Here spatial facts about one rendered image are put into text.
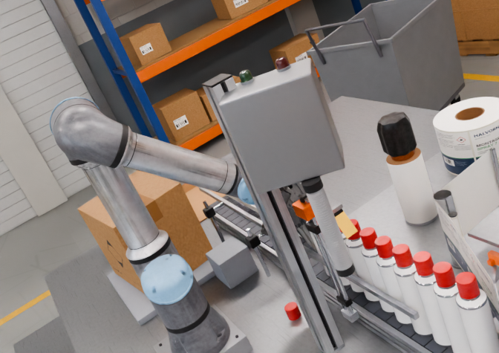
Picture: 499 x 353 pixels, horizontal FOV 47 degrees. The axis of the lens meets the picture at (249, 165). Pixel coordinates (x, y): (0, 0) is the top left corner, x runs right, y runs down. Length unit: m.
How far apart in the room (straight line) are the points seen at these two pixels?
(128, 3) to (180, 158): 4.53
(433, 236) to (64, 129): 0.91
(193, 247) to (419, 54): 2.32
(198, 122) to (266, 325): 3.82
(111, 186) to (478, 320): 0.82
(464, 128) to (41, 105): 4.41
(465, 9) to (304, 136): 4.06
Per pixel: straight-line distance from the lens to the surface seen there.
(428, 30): 3.84
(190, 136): 5.13
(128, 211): 1.41
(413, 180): 1.49
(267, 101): 0.99
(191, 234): 1.78
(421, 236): 1.53
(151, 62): 4.93
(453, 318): 1.13
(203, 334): 1.41
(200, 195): 2.31
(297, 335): 1.45
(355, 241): 1.28
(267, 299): 1.60
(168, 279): 1.34
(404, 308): 1.21
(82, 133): 1.22
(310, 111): 1.00
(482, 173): 1.44
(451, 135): 1.66
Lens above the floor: 1.75
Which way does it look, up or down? 23 degrees down
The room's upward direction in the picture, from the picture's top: 23 degrees counter-clockwise
